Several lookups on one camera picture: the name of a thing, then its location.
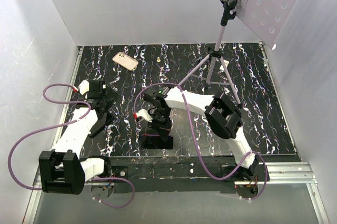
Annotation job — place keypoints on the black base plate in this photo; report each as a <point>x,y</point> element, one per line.
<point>179,173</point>

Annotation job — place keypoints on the aluminium rail frame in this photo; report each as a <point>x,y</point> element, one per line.
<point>288,197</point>

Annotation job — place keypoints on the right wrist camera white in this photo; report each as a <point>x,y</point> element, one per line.
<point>143,114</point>

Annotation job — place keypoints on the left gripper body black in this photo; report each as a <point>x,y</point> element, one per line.
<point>109,99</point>

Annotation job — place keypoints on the pink phone case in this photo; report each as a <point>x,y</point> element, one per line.
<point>125,61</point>

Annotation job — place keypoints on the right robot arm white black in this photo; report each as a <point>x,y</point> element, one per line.
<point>223,116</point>

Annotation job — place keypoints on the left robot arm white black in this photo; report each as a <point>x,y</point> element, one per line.
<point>62,171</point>

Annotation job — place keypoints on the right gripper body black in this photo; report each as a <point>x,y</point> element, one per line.
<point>161,120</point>

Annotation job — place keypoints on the black smartphone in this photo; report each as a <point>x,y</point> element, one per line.
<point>156,142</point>

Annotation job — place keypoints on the tripod stand silver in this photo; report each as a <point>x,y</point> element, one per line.
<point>218,50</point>

